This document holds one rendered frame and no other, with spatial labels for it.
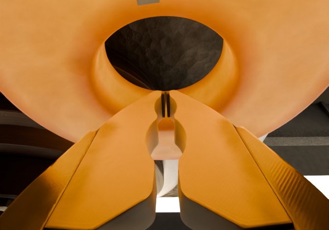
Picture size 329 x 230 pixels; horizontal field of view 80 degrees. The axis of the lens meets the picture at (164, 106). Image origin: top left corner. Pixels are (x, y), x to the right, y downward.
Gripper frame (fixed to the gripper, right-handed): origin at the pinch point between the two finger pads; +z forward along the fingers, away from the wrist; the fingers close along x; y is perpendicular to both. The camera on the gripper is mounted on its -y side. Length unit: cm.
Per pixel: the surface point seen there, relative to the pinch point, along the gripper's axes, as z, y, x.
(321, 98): 765, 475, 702
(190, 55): 24.9, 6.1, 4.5
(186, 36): 24.0, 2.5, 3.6
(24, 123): 7.8, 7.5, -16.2
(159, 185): 12.8, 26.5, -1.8
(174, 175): 14.5, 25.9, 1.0
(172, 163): 13.2, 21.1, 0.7
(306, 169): 464, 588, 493
